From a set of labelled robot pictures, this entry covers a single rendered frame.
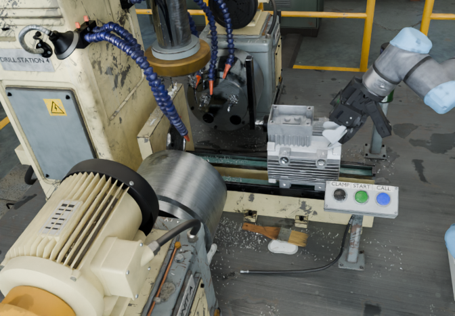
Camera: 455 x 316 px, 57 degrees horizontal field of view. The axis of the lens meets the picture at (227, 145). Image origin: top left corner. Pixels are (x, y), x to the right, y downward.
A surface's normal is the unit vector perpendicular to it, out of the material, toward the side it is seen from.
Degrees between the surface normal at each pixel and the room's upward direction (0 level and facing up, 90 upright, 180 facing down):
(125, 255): 0
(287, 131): 90
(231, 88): 90
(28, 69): 90
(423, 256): 0
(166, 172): 5
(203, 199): 54
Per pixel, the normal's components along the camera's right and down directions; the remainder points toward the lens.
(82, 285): 0.74, -0.40
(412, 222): -0.09, -0.79
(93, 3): 0.97, 0.07
